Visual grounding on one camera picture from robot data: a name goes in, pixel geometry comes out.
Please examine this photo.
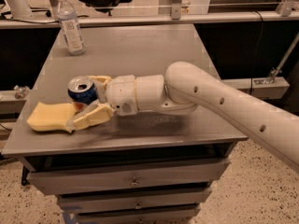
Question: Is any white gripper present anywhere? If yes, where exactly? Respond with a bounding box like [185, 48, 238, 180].
[66, 75, 138, 132]

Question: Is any grey drawer cabinet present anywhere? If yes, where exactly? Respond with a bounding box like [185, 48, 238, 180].
[1, 23, 249, 224]

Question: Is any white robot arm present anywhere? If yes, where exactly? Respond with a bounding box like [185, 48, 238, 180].
[67, 62, 299, 172]

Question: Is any yellow sponge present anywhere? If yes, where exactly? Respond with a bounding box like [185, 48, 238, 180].
[27, 102, 77, 133]

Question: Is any top grey drawer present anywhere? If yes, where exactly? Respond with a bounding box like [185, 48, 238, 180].
[27, 158, 230, 195]

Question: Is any blue pepsi can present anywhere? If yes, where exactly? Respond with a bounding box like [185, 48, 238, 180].
[67, 77, 97, 111]

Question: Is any middle grey drawer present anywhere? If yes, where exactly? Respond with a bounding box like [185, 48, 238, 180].
[57, 186, 211, 213]

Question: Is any clear plastic water bottle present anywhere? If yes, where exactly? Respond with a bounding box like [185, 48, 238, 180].
[57, 0, 85, 55]

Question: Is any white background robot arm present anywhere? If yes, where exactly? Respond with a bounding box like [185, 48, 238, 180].
[6, 0, 33, 19]

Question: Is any crumpled foil object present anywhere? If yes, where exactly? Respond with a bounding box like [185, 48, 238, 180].
[14, 85, 30, 99]

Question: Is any grey vertical metal post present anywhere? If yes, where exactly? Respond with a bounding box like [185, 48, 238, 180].
[171, 0, 182, 20]

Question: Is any grey drawer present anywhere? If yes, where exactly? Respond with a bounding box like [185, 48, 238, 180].
[76, 204, 200, 224]
[57, 186, 211, 213]
[27, 158, 230, 195]

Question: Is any grey metal rail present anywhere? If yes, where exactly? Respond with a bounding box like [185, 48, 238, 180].
[0, 10, 299, 29]

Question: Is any bottom grey drawer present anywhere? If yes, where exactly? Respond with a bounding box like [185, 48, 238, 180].
[76, 204, 200, 224]

